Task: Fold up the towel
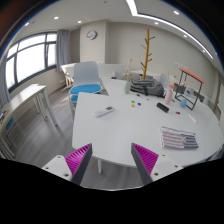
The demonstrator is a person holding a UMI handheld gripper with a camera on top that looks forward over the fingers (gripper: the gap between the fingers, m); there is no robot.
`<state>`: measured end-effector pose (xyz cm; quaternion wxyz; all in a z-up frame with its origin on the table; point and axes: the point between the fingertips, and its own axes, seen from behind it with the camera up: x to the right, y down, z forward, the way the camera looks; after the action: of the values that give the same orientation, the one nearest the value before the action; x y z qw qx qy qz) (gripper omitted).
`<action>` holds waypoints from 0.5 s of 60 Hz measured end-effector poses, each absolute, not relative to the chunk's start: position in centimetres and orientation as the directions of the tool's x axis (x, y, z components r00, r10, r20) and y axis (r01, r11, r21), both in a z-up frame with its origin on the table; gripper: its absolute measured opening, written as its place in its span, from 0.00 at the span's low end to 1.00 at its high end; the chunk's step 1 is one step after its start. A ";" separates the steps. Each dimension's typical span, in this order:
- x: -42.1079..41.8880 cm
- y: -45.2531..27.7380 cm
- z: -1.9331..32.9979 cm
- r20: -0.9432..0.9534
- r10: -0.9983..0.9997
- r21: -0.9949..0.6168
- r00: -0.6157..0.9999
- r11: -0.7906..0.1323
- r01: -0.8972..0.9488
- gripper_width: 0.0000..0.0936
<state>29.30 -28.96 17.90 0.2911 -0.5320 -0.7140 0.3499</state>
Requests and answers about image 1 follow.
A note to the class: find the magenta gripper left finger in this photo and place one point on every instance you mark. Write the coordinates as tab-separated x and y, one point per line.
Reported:
78	161

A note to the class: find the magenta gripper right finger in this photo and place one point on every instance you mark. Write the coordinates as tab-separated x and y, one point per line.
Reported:
145	161

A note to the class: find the striped folded towel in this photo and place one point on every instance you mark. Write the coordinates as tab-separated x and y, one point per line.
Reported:
177	139

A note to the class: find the black rectangular case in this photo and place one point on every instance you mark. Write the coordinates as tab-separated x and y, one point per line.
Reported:
162	107

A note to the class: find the white remote control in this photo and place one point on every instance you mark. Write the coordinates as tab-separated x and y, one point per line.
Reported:
104	111

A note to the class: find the white marker pen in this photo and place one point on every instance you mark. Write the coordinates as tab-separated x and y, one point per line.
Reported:
192	118

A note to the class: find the black pen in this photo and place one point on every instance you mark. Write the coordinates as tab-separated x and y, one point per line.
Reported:
142	97

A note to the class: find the pink bottle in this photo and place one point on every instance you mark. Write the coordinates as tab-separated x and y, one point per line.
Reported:
169	93

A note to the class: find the blue egg-shaped object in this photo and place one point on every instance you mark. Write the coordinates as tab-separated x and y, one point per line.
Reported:
183	103

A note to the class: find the grey backpack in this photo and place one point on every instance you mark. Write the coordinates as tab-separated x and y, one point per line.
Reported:
147	87

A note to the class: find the pale green vase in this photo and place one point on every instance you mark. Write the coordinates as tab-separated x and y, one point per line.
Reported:
127	87

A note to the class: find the white side desk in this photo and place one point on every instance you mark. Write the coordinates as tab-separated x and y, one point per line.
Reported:
33	91

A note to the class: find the black rack orange top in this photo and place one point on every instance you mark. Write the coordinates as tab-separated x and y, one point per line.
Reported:
189	87

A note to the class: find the white chair blue cushion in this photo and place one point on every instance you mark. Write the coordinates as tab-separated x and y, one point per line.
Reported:
86	79

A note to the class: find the yellow wooden coat stand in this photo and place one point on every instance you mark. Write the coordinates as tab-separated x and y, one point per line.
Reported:
148	54

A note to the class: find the grey curtain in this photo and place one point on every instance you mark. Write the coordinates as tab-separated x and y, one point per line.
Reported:
62	49

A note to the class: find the round wall clock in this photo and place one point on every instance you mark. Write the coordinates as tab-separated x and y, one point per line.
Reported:
91	35

